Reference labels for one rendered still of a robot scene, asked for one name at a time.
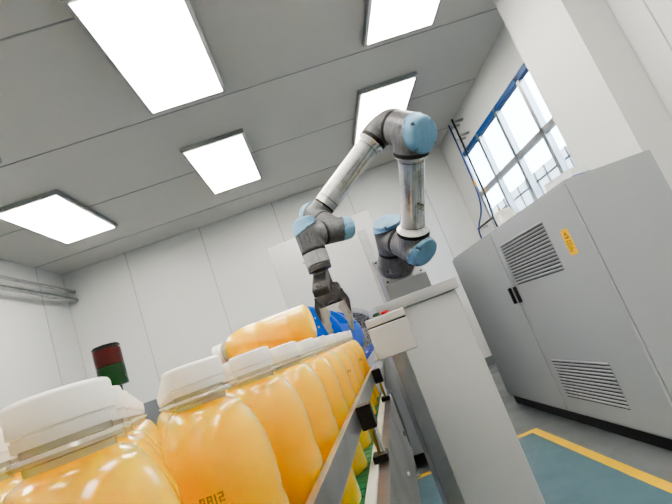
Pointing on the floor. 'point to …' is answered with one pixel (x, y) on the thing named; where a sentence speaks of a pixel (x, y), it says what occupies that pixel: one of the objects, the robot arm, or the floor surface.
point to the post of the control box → (428, 429)
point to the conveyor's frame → (393, 432)
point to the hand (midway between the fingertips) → (341, 330)
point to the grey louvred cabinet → (584, 299)
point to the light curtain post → (370, 256)
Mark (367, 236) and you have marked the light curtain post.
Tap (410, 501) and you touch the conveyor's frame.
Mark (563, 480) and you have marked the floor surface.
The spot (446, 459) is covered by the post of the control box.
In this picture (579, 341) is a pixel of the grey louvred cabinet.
